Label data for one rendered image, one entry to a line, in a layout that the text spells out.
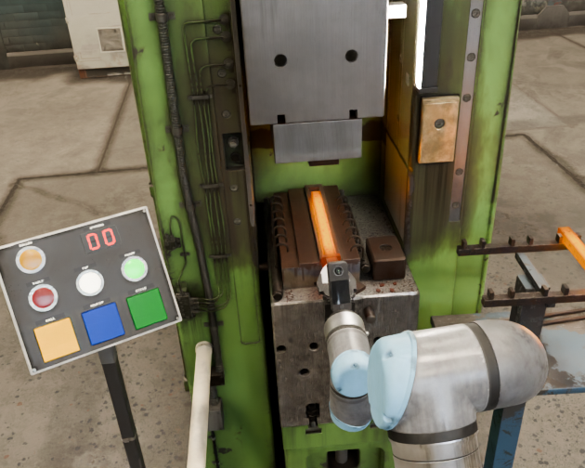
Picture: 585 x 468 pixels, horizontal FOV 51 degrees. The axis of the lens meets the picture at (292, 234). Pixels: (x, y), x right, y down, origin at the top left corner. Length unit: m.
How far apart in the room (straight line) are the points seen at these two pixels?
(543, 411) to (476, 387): 1.85
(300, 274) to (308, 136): 0.37
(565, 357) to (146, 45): 1.27
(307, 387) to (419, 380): 0.99
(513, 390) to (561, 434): 1.77
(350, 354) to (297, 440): 0.69
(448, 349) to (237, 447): 1.50
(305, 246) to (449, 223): 0.41
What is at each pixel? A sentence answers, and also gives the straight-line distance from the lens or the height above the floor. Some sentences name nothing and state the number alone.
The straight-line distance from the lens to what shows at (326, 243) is 1.60.
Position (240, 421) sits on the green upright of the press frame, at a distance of 2.13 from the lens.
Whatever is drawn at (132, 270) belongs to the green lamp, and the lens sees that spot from 1.44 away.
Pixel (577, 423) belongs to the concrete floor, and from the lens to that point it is 2.66.
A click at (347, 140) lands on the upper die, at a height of 1.31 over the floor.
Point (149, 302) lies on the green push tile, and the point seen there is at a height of 1.02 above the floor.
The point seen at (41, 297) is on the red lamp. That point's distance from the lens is 1.42.
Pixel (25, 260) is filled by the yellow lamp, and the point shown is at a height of 1.17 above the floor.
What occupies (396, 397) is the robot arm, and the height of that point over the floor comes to 1.30.
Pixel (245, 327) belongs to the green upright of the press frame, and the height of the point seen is 0.68.
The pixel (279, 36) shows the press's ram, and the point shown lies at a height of 1.55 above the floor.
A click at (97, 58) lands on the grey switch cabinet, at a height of 0.20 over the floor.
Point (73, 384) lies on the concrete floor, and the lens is 2.85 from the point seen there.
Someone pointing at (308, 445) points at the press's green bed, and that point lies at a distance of 1.93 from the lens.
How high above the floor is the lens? 1.86
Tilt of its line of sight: 31 degrees down
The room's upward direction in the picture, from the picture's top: 3 degrees counter-clockwise
